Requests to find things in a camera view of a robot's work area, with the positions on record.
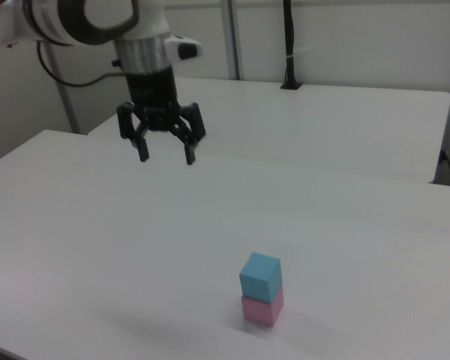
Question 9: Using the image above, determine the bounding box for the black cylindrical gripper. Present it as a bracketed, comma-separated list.
[115, 66, 207, 166]

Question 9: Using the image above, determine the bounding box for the blue cube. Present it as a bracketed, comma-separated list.
[238, 251, 282, 304]

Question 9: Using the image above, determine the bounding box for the pink cube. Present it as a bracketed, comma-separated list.
[241, 285, 285, 326]

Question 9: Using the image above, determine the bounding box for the black pole with clamp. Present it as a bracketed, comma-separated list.
[279, 0, 305, 91]

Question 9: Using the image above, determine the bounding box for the white rectangular table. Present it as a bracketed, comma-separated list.
[88, 76, 450, 185]

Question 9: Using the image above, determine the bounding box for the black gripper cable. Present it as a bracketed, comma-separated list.
[36, 40, 131, 89]

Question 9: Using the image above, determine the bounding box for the aluminium frame post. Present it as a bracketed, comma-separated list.
[220, 0, 245, 80]

